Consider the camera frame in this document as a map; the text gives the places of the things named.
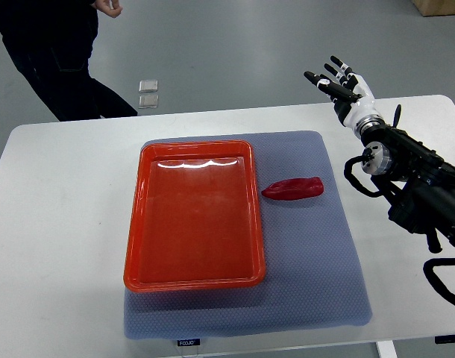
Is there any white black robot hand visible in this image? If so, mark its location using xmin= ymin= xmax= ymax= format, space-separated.
xmin=304 ymin=55 xmax=383 ymax=130

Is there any red pepper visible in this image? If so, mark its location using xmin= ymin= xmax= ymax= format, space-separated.
xmin=261 ymin=177 xmax=324 ymax=201

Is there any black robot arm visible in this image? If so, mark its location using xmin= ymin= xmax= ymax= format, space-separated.
xmin=344 ymin=107 xmax=455 ymax=306

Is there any red plastic tray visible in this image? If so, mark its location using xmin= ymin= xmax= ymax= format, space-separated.
xmin=124 ymin=140 xmax=266 ymax=293

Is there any cardboard box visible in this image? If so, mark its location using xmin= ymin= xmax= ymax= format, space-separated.
xmin=412 ymin=0 xmax=455 ymax=16

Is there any grey-blue textured mat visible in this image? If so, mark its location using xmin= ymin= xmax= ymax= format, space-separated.
xmin=124 ymin=131 xmax=371 ymax=340

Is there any upper metal floor plate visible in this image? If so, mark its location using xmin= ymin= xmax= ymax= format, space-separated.
xmin=139 ymin=80 xmax=158 ymax=93

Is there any white table leg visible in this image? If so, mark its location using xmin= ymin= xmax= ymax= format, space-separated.
xmin=375 ymin=340 xmax=398 ymax=358

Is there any black right table label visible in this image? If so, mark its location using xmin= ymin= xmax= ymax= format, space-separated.
xmin=434 ymin=335 xmax=455 ymax=345

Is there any black table label tag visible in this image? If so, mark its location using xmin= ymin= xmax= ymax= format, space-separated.
xmin=177 ymin=338 xmax=201 ymax=347

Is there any person in dark clothes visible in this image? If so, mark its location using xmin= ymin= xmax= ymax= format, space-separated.
xmin=0 ymin=1 xmax=137 ymax=122

